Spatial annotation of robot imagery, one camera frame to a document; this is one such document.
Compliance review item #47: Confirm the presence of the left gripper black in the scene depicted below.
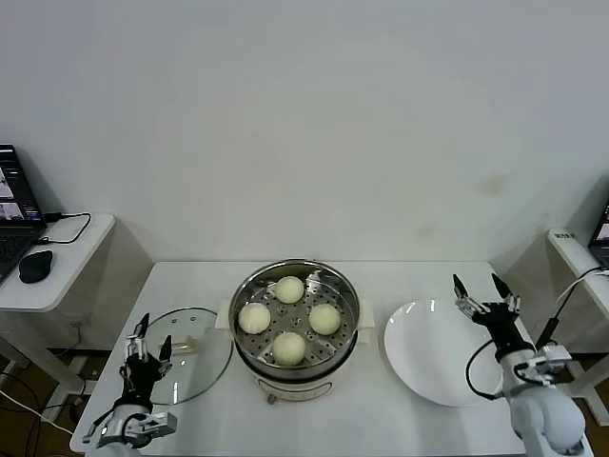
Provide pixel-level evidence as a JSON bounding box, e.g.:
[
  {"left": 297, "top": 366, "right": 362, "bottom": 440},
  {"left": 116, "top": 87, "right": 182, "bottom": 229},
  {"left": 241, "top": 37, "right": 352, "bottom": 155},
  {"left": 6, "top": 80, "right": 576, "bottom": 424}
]
[{"left": 123, "top": 312, "right": 174, "bottom": 407}]

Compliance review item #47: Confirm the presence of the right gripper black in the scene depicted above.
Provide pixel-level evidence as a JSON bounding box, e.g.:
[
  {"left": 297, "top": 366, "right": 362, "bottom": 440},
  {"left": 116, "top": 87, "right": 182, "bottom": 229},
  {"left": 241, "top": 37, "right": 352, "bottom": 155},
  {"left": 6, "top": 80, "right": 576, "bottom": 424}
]
[{"left": 451, "top": 272, "right": 537, "bottom": 356}]

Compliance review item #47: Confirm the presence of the round glass pot lid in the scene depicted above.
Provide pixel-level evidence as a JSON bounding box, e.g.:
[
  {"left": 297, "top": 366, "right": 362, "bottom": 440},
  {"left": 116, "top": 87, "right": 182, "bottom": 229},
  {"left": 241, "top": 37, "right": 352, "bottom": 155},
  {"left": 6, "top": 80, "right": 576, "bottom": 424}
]
[{"left": 124, "top": 306, "right": 234, "bottom": 406}]

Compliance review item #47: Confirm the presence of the white steamed baozi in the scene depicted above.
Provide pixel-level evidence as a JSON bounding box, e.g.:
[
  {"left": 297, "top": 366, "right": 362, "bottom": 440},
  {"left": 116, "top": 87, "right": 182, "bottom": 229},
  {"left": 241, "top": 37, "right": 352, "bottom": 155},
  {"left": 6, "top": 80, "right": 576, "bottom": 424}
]
[
  {"left": 237, "top": 302, "right": 272, "bottom": 334},
  {"left": 274, "top": 274, "right": 305, "bottom": 304},
  {"left": 308, "top": 304, "right": 343, "bottom": 335},
  {"left": 271, "top": 331, "right": 307, "bottom": 367}
]

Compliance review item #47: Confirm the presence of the perforated steel steamer basket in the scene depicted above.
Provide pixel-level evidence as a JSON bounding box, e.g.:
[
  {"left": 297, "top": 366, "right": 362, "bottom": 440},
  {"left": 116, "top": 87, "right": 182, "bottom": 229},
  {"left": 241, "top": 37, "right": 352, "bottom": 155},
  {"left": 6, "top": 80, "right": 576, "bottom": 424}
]
[{"left": 214, "top": 258, "right": 377, "bottom": 378}]

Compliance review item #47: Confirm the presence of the round white plate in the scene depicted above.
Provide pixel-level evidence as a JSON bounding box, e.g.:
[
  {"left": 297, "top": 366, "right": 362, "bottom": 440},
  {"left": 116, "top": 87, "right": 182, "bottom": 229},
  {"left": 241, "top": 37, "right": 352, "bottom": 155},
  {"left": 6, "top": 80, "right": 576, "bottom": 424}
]
[{"left": 383, "top": 298, "right": 504, "bottom": 408}]

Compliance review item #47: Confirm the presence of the white side table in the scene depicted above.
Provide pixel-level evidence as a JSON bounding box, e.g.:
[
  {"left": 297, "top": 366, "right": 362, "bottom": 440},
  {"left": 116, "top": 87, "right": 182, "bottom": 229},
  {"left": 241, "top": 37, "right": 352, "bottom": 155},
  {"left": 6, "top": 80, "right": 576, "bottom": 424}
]
[
  {"left": 0, "top": 212, "right": 154, "bottom": 396},
  {"left": 501, "top": 227, "right": 609, "bottom": 425}
]

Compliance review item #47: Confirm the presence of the black computer mouse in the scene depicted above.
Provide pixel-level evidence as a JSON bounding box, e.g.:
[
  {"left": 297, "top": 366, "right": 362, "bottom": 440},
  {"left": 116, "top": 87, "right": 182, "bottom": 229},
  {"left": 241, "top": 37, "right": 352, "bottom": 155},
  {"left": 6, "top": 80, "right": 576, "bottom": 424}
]
[{"left": 17, "top": 248, "right": 54, "bottom": 284}]

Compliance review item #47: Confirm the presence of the cream electric pot base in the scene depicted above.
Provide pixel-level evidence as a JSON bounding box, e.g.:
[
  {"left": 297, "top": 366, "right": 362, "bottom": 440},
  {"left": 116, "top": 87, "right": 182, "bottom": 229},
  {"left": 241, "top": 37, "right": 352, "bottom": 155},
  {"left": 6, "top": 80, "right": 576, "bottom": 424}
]
[{"left": 232, "top": 328, "right": 370, "bottom": 406}]

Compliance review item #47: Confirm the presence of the black cable connector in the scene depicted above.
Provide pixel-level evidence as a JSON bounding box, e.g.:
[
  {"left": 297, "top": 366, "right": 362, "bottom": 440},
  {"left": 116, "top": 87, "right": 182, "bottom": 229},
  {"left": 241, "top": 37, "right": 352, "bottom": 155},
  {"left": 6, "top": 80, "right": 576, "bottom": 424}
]
[{"left": 535, "top": 313, "right": 563, "bottom": 354}]

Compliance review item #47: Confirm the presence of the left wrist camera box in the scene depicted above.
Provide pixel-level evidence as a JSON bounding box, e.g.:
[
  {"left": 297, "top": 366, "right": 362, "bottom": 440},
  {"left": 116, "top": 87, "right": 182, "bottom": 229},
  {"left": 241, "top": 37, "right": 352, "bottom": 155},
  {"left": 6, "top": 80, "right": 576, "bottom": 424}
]
[{"left": 126, "top": 411, "right": 180, "bottom": 439}]

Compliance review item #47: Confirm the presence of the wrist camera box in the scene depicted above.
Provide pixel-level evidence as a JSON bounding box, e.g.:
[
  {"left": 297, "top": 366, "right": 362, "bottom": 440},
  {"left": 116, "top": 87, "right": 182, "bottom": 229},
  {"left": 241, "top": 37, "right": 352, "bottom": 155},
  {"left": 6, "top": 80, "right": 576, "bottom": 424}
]
[
  {"left": 126, "top": 411, "right": 180, "bottom": 439},
  {"left": 516, "top": 345, "right": 573, "bottom": 387}
]

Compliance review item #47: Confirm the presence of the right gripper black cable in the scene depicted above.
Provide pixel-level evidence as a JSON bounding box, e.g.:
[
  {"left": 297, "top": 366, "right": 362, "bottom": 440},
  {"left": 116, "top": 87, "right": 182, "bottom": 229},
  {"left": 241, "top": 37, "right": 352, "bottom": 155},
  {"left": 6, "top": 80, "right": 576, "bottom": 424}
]
[{"left": 464, "top": 340, "right": 506, "bottom": 401}]

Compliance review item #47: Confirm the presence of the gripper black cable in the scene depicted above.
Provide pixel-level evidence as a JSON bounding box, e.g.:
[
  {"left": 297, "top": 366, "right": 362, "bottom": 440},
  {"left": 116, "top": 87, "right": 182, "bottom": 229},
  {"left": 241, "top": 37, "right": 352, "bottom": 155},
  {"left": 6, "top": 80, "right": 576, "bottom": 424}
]
[
  {"left": 81, "top": 404, "right": 125, "bottom": 447},
  {"left": 464, "top": 340, "right": 506, "bottom": 401}
]

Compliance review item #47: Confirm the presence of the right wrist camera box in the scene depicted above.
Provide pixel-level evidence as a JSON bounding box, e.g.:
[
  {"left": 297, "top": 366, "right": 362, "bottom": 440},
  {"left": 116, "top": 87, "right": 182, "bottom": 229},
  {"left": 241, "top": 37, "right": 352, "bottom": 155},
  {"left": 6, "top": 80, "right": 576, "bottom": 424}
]
[{"left": 516, "top": 345, "right": 573, "bottom": 387}]

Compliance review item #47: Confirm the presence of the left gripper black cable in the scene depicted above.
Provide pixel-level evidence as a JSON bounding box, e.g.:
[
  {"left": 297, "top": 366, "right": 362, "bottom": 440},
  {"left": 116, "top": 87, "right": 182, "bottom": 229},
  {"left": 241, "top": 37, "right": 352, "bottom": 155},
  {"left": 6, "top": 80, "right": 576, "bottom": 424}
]
[{"left": 81, "top": 404, "right": 125, "bottom": 447}]

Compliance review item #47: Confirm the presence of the white power cable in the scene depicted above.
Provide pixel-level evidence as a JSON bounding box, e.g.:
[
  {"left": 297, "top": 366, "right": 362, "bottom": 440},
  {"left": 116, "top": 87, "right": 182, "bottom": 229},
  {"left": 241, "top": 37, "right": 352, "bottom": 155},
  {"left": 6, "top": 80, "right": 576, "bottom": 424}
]
[{"left": 557, "top": 268, "right": 609, "bottom": 308}]

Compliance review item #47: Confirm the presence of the white floor cable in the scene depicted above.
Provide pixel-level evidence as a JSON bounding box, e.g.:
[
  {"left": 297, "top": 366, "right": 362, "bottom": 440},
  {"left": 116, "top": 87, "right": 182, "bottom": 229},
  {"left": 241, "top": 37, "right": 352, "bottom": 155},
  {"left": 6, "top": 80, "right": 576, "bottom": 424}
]
[{"left": 0, "top": 388, "right": 76, "bottom": 435}]

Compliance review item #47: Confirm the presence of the black floor cable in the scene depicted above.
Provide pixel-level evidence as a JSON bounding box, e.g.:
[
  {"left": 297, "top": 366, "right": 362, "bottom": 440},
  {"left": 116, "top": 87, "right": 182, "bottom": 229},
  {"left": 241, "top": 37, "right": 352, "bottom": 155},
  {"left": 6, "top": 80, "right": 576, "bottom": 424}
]
[{"left": 0, "top": 368, "right": 94, "bottom": 451}]

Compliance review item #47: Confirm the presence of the black laptop charger cable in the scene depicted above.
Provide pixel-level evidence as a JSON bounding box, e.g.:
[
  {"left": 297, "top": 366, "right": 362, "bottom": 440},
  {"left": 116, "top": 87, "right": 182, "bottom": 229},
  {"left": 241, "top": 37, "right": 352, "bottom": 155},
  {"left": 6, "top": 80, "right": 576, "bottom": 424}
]
[{"left": 33, "top": 211, "right": 92, "bottom": 248}]

